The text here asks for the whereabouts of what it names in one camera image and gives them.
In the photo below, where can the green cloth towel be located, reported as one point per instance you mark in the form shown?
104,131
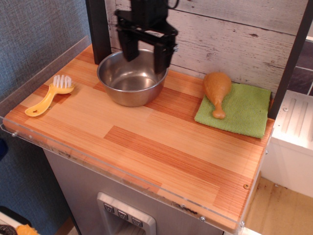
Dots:
246,108

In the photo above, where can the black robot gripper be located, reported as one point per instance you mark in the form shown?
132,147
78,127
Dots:
147,21

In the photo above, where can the yellow dish brush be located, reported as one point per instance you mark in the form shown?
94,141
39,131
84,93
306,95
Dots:
62,84

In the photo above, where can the dark vertical post left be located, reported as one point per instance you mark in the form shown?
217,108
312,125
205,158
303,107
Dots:
99,29

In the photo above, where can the clear acrylic edge guard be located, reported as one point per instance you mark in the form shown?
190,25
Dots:
194,169

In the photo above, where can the stainless steel bowl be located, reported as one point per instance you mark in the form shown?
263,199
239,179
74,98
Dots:
133,83

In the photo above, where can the dark vertical post right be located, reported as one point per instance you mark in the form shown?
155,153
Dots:
292,60

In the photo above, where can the plastic toy chicken drumstick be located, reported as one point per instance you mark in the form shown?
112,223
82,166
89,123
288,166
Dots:
216,86

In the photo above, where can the silver toy fridge cabinet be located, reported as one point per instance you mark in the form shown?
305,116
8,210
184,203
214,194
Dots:
80,187

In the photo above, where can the dark vertical post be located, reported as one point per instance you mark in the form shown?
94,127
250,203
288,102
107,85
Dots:
99,29
292,60

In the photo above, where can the orange object bottom left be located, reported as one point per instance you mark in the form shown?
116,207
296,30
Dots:
26,230

